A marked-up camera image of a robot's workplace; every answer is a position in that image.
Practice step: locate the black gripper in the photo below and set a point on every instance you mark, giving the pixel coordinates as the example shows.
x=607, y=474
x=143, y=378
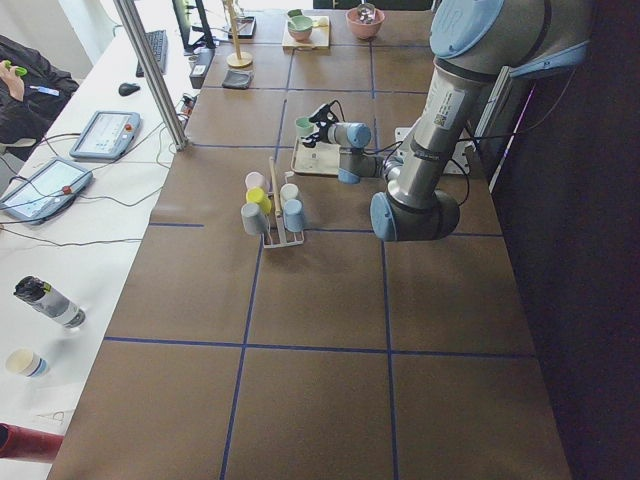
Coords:
x=325, y=131

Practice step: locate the green cup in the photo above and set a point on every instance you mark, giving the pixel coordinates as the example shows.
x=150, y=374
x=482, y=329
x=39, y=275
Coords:
x=304, y=127

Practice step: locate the cream rabbit tray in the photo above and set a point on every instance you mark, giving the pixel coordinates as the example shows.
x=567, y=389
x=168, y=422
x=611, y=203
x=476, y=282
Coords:
x=322, y=160

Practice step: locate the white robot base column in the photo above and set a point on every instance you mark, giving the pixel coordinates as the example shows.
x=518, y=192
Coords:
x=458, y=165

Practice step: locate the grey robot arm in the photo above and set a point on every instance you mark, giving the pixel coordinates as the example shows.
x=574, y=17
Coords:
x=471, y=42

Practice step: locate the cream cup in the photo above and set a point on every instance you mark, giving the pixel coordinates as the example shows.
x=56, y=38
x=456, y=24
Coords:
x=289, y=191

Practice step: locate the pink cup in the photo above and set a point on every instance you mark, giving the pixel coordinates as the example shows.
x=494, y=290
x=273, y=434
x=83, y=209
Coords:
x=256, y=179

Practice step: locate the light blue cup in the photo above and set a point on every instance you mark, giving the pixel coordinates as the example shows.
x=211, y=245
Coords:
x=294, y=216

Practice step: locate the yellow cup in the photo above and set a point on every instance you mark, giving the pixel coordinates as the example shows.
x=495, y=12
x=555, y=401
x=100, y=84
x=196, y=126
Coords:
x=260, y=197

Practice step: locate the grey cup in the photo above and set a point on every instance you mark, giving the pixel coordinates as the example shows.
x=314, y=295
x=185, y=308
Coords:
x=254, y=220

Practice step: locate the paper cup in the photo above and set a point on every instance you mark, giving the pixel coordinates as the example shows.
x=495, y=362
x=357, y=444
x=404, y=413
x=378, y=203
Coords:
x=27, y=363

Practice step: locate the person's hand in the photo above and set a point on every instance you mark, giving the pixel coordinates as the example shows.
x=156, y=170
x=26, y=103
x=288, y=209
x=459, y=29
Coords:
x=13, y=81

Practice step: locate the wooden cutting board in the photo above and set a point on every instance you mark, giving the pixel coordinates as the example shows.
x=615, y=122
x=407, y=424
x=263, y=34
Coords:
x=319, y=37

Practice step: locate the wooden rack rod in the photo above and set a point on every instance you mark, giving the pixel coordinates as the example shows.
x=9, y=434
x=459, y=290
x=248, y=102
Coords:
x=275, y=188

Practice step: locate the folded grey cloth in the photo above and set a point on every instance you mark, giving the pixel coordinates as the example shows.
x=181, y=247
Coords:
x=237, y=79

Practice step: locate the green bowl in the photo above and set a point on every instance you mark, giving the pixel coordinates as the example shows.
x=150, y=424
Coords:
x=300, y=27

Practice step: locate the wooden mug tree stand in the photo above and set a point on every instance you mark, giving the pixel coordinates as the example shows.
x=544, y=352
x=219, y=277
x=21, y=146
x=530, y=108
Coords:
x=238, y=58

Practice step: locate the pink ice bowl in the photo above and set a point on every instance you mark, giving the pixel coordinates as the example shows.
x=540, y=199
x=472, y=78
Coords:
x=364, y=29

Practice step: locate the black computer monitor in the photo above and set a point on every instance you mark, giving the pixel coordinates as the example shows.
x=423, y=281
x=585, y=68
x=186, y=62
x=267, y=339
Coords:
x=193, y=25

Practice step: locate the black keyboard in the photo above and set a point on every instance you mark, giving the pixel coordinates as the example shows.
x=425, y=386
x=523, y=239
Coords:
x=158, y=44

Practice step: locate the black computer mouse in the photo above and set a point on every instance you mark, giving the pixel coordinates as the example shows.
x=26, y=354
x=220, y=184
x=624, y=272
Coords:
x=126, y=89

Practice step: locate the far teach pendant tablet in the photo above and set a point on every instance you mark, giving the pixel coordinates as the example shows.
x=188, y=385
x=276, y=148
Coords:
x=107, y=136

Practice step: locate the teach pendant tablet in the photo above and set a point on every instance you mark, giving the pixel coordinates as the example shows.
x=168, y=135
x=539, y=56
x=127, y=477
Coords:
x=107, y=136
x=47, y=192

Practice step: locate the near teach pendant tablet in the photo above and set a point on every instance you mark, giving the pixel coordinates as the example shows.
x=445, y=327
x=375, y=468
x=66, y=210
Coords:
x=47, y=192

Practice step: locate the clear water bottle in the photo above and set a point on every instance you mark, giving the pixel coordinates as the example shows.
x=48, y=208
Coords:
x=44, y=298

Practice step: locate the red thermos bottle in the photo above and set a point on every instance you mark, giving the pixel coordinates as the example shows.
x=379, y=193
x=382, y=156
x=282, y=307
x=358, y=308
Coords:
x=21, y=443

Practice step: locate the white wire cup rack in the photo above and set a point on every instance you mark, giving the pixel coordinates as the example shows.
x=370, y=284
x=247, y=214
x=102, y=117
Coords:
x=278, y=236

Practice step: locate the aluminium frame post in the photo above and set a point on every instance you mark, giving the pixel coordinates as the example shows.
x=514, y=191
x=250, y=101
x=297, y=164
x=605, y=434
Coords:
x=135, y=30

